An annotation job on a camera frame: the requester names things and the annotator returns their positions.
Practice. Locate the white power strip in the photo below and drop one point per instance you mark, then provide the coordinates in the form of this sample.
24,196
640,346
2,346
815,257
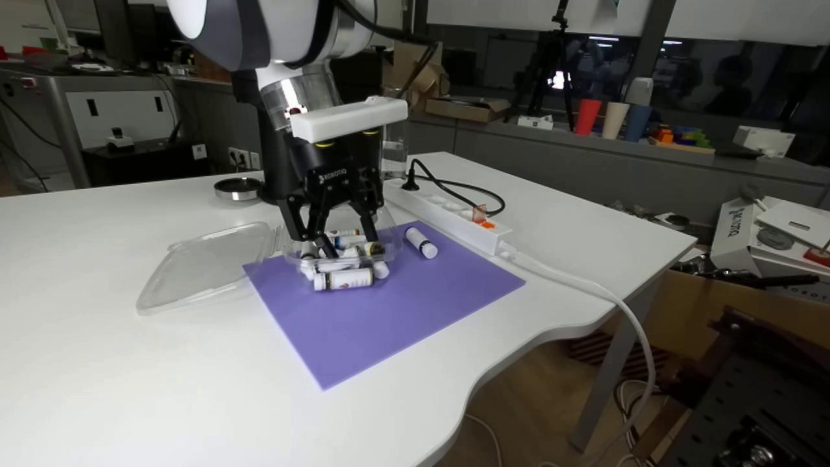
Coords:
462,223

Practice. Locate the red cup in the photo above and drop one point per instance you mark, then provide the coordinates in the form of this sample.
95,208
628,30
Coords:
588,114

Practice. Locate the blue cup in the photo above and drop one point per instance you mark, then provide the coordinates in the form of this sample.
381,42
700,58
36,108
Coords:
637,122

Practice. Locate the purple placemat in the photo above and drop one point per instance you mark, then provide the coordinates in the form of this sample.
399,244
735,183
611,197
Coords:
344,332

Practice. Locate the white printed box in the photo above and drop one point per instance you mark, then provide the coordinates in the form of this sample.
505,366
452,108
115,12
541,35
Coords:
771,237

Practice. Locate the beige cup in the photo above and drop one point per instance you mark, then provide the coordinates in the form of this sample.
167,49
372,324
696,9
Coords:
614,121

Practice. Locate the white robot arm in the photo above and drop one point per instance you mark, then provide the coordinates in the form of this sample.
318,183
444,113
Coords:
278,49

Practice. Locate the white bottle on placemat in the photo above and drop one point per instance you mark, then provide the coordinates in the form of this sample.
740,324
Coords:
422,241

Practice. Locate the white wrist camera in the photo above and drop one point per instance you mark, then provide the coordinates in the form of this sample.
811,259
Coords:
349,117

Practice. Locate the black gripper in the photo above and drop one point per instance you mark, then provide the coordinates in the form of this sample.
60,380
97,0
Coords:
311,179

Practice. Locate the clear plastic bowl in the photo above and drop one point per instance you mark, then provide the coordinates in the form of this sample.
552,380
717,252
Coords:
311,257

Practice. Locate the white bottle yellow band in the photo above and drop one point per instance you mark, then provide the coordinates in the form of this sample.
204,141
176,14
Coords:
368,250

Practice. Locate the round metal drip tray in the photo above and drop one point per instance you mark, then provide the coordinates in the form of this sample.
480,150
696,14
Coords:
237,187

